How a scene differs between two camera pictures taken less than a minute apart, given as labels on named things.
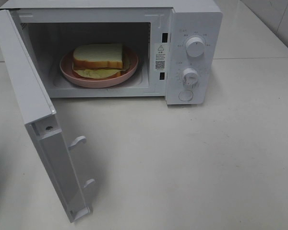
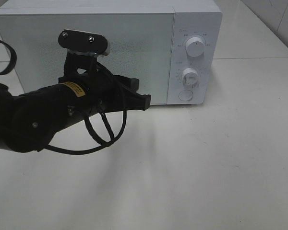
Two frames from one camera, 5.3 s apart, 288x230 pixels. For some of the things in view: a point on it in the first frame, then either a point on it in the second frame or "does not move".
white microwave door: (38, 106) -> (141, 45)
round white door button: (186, 95) does not move
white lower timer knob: (190, 77) does not move
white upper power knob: (195, 46) does not move
